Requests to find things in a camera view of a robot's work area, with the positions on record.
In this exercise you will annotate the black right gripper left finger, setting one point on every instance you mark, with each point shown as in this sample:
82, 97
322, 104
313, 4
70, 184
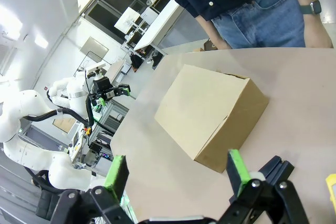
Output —
115, 176

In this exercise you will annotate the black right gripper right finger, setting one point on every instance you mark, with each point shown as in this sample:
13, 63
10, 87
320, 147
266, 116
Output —
262, 200

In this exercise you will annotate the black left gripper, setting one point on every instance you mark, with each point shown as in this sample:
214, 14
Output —
102, 87

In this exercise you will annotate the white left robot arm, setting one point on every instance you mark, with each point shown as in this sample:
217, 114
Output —
29, 108

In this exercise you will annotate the person right forearm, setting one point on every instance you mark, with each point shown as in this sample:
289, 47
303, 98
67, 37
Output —
207, 27

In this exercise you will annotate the brown cardboard box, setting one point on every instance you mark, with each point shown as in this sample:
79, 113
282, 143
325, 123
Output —
207, 113

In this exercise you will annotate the person right hand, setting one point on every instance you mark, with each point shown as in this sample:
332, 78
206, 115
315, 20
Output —
220, 43

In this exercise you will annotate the person left hand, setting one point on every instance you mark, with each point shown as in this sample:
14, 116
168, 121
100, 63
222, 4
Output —
316, 32

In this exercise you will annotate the yellow object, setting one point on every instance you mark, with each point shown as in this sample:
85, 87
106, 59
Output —
331, 190

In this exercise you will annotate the black office chair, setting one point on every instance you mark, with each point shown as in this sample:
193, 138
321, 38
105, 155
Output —
46, 200

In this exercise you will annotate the white board on stand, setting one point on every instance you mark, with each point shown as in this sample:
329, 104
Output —
127, 19

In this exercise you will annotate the long white table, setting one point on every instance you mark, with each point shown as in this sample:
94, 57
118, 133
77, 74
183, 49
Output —
157, 27

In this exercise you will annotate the dark wrist smartwatch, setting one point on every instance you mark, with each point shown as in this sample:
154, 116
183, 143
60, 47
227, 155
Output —
313, 7

